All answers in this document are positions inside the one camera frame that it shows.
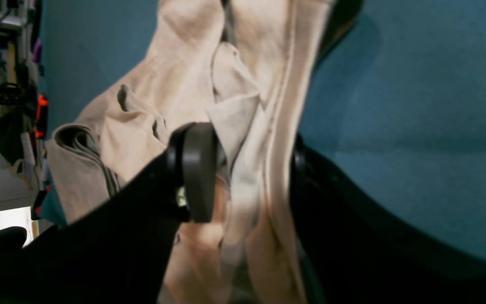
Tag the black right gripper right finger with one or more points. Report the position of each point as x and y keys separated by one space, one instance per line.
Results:
x=356 y=252

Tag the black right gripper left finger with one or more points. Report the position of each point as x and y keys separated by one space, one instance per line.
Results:
x=118 y=254

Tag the beige T-shirt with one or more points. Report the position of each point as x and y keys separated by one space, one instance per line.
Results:
x=234 y=75

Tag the orange black utility knife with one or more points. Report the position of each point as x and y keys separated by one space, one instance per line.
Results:
x=41 y=117

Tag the blue table cloth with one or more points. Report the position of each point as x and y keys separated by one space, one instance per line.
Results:
x=399 y=104

